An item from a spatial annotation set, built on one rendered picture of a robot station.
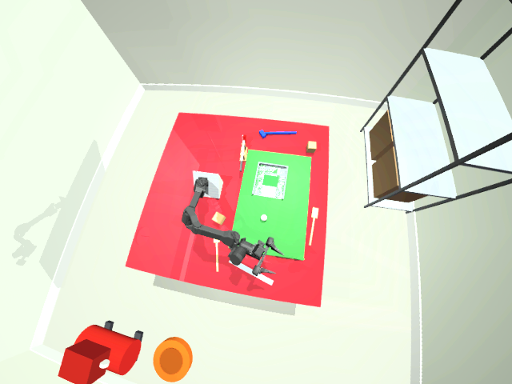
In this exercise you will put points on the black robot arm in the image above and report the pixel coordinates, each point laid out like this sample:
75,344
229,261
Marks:
238,247

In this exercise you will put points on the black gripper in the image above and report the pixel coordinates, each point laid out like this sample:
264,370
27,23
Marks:
257,269

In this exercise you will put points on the green flat mat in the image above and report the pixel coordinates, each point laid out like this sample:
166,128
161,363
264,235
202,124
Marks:
286,219

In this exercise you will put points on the white flat bar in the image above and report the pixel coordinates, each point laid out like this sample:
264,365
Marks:
260,276

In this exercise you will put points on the tan box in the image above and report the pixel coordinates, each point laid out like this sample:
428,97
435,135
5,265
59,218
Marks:
219,218
311,147

